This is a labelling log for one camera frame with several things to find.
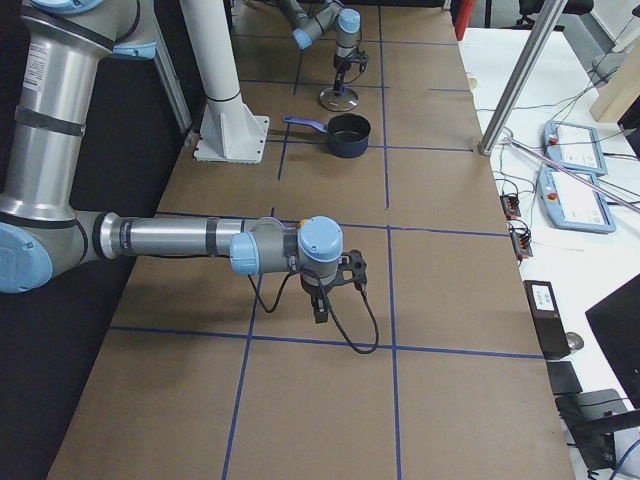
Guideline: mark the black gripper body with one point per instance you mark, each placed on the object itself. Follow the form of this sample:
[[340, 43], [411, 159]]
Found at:
[[311, 286], [341, 66]]

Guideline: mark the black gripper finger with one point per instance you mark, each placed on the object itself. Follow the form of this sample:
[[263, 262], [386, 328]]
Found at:
[[339, 83], [320, 309]]

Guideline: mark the glass lid blue knob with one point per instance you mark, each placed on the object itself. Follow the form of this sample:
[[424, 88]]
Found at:
[[343, 100]]

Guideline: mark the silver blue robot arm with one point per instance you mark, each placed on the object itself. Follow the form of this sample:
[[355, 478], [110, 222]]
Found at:
[[346, 23], [42, 236]]

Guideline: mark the dark blue saucepan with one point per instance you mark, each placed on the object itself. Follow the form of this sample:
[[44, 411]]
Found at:
[[347, 135]]

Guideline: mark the orange black connector near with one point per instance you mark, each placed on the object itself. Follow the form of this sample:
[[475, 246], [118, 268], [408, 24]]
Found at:
[[521, 242]]

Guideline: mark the orange black connector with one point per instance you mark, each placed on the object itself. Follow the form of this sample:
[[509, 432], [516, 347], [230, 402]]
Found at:
[[521, 242], [510, 205]]

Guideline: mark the orange black connector far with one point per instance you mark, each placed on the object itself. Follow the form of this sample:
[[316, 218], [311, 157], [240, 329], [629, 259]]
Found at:
[[510, 205]]

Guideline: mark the black box with label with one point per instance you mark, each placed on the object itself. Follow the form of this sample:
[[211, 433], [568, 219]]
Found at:
[[546, 319]]

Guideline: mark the far blue teach pendant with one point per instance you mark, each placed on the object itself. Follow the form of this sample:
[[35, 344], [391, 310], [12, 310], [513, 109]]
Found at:
[[574, 146]]

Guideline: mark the blue teach pendant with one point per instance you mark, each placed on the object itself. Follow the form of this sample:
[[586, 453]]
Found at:
[[574, 146], [573, 205]]

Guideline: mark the near blue teach pendant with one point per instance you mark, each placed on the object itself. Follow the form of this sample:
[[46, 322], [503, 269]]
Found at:
[[573, 205]]

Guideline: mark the thin metal rod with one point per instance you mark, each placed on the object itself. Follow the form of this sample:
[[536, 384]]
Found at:
[[548, 162]]

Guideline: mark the black monitor stand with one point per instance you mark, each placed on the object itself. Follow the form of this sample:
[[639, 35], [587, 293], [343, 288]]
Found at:
[[604, 430]]

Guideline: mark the black monitor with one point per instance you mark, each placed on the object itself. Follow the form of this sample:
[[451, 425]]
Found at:
[[614, 322]]

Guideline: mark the white pedestal column base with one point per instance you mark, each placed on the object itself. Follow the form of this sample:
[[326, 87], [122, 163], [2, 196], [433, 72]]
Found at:
[[229, 131]]

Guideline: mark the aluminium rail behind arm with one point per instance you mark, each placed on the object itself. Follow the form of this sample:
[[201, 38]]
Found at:
[[173, 90]]

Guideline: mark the aluminium frame post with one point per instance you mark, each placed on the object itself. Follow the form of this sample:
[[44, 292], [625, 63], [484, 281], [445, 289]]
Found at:
[[538, 37]]

